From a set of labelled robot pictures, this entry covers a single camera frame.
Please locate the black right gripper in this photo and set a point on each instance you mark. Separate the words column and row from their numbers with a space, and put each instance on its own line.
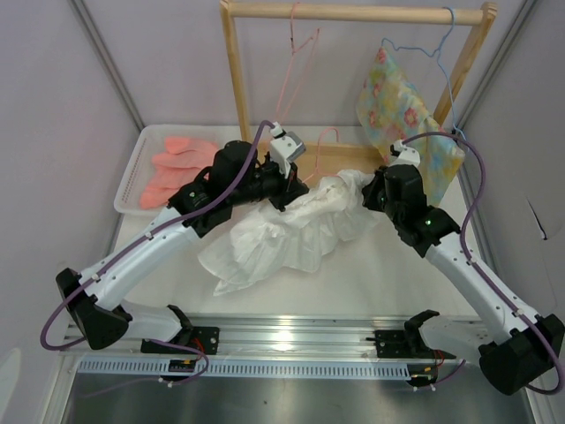
column 370, row 192

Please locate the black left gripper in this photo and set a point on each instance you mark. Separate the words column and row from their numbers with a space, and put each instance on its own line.
column 289, row 188

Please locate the white skirt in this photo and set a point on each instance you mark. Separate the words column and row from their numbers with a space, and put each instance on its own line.
column 266, row 240

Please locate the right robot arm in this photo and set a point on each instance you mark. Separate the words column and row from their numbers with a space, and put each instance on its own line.
column 519, row 345

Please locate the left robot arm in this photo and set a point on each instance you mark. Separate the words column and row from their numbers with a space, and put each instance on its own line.
column 94, row 297

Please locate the floral patterned skirt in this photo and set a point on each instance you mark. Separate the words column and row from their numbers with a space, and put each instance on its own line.
column 389, row 108

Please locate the pink clothes hanger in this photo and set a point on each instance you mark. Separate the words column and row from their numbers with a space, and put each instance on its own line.
column 301, row 60

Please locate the pink garment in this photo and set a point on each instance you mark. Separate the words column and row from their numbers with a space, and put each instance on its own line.
column 181, row 161

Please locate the wooden clothes rack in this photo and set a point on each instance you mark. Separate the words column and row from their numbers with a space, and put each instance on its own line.
column 349, row 39

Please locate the white plastic basket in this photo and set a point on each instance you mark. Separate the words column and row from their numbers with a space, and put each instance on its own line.
column 151, row 141

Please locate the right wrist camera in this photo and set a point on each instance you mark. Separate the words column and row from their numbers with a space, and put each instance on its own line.
column 403, row 155

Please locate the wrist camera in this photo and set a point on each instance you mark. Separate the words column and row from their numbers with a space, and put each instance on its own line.
column 403, row 155
column 284, row 148

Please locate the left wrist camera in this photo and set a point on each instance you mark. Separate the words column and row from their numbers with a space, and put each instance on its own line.
column 284, row 148

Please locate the blue wire hanger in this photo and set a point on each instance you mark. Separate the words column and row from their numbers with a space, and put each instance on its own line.
column 436, row 54

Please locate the aluminium frame rail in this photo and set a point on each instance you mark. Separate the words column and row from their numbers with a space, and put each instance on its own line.
column 318, row 338

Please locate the white slotted cable duct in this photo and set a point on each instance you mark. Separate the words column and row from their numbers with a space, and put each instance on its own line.
column 365, row 370

